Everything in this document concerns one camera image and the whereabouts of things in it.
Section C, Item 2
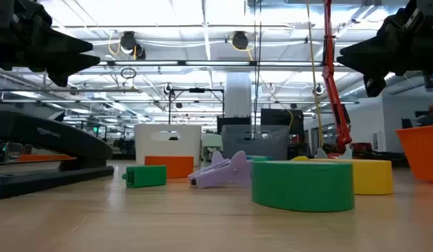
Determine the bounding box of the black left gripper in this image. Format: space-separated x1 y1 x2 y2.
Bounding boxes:
0 0 101 88

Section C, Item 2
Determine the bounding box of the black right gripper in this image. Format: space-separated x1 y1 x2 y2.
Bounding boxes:
336 10 433 98

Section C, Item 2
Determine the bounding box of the yellow tape roll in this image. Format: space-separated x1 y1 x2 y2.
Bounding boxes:
308 157 395 196

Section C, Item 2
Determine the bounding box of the green mini stapler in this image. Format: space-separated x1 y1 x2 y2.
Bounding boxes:
121 164 167 189

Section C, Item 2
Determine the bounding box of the orange tape roll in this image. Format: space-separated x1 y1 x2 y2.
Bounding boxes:
144 155 195 179

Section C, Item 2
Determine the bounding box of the light blue staple remover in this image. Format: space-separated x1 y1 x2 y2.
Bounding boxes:
313 148 353 160

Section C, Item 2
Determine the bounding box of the green tape roll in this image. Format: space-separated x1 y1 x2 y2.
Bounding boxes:
251 160 355 213

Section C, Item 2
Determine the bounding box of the purple staple remover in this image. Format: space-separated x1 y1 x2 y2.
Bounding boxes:
187 150 253 190

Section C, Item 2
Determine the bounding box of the black ceiling spotlight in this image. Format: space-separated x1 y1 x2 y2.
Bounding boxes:
231 30 250 50
120 30 147 60

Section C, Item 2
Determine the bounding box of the orange plastic basket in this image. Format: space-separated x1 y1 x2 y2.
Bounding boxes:
395 125 433 183

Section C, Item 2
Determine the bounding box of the black monitor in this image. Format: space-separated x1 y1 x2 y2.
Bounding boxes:
260 108 304 136

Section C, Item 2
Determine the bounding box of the grey translucent bin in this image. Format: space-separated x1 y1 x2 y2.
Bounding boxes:
221 124 290 161

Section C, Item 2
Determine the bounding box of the white building column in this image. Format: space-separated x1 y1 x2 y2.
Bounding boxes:
225 71 253 118

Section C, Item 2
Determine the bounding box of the white plastic bin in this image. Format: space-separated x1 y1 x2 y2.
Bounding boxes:
134 123 202 167

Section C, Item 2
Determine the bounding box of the black equipment case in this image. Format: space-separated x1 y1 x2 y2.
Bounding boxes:
217 116 252 134

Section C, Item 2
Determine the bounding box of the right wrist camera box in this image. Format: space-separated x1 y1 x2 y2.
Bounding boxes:
403 0 432 32

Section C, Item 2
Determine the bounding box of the yellow hanging rope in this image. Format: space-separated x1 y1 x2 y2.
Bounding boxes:
305 0 325 148

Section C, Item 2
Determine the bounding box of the black hanging cable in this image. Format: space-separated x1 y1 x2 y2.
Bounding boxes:
253 0 263 139

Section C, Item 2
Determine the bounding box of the black frame stand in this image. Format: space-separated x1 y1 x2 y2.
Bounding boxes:
168 87 226 125

